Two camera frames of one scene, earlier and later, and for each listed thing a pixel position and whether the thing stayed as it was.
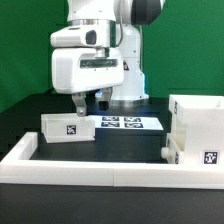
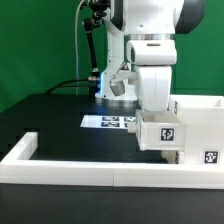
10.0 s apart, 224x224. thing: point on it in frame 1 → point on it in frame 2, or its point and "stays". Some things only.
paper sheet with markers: [127, 123] stays
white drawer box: [174, 152] stays
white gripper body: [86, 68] → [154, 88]
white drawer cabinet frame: [200, 118] stays
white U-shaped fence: [17, 167] stays
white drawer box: [67, 128] → [160, 131]
